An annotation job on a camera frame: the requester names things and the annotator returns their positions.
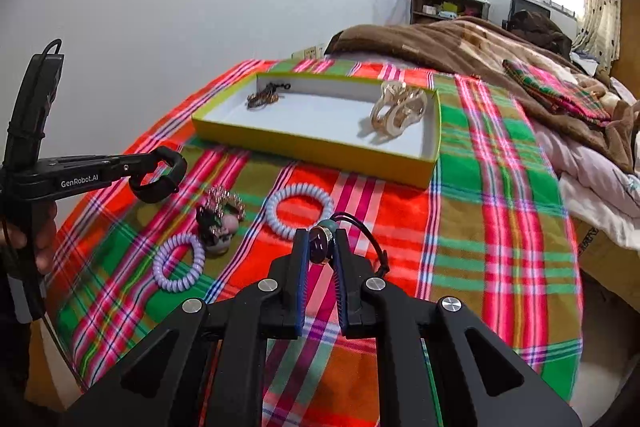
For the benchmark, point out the black bow panda clip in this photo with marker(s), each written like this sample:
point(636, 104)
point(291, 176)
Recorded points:
point(225, 228)

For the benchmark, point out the brown blanket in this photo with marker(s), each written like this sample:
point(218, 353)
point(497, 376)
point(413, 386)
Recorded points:
point(450, 47)

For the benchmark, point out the wooden shelf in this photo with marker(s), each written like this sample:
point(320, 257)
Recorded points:
point(425, 3)

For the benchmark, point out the white pink quilt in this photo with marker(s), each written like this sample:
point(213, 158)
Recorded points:
point(590, 187)

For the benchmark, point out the folded plaid cloth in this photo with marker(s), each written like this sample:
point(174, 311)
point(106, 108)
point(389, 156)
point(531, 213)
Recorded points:
point(555, 89)

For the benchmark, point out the black monitor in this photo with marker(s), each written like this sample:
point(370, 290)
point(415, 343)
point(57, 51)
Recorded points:
point(530, 7)

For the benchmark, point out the wooden wardrobe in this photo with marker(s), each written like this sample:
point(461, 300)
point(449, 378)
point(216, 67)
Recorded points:
point(626, 32)

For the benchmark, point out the black wristband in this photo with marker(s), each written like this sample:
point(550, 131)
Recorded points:
point(155, 194)

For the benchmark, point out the gold hair claw clip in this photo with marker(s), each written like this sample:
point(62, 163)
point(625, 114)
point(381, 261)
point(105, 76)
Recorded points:
point(395, 117)

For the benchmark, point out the yellow-green cardboard box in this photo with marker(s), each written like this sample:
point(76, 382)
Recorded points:
point(310, 117)

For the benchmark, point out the wall socket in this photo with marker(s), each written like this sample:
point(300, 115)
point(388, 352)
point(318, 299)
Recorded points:
point(310, 52)

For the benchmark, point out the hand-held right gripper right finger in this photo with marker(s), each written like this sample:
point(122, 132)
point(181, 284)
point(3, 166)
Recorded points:
point(340, 287)

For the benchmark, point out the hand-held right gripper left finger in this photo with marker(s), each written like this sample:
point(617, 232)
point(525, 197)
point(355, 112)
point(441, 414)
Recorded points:
point(301, 277)

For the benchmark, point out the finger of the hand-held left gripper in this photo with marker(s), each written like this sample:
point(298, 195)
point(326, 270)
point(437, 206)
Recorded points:
point(142, 164)

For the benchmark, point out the person's left hand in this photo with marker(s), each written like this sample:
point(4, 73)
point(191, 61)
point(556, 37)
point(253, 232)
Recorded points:
point(46, 237)

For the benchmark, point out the rhinestone hair clip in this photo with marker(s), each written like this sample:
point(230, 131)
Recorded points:
point(235, 206)

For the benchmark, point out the dark jacket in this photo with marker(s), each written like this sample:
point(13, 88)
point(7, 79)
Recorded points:
point(540, 28)

